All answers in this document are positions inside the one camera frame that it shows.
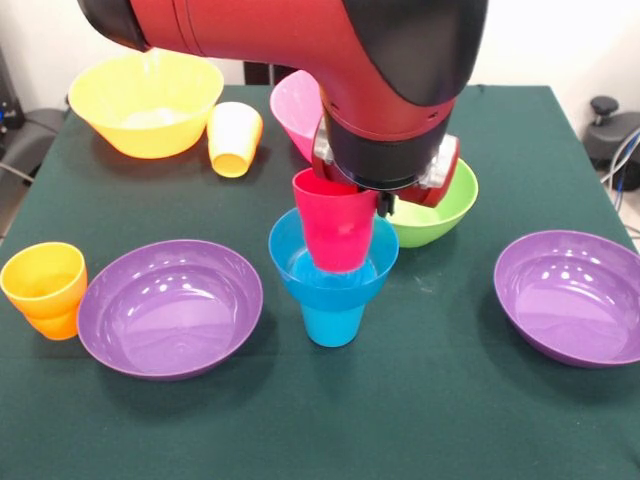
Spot large orange plastic bowl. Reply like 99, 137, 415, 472
67, 49, 225, 160

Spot blue plastic cup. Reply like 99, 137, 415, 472
298, 299, 366, 348

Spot yellow orange plastic cup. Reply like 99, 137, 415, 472
206, 101, 265, 179

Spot green plastic bowl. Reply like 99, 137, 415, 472
387, 157, 480, 249

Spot large pink plastic bowl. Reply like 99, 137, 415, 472
269, 69, 326, 164

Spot black grey chair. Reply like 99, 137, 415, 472
0, 107, 69, 182

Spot small blue plastic bowl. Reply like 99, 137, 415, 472
268, 207, 400, 314

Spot red plastic cup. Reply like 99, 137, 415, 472
291, 168, 379, 274

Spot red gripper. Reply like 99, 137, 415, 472
311, 119, 462, 219

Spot shallow purple plastic bowl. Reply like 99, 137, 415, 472
76, 239, 265, 383
493, 229, 640, 370

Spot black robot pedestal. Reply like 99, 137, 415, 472
242, 59, 284, 86

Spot black stand with knob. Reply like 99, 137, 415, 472
582, 96, 640, 171

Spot dark green tablecloth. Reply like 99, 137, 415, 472
0, 83, 640, 480

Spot light blue cable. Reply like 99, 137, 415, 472
599, 127, 640, 189

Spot black equipment box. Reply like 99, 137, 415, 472
0, 47, 26, 132

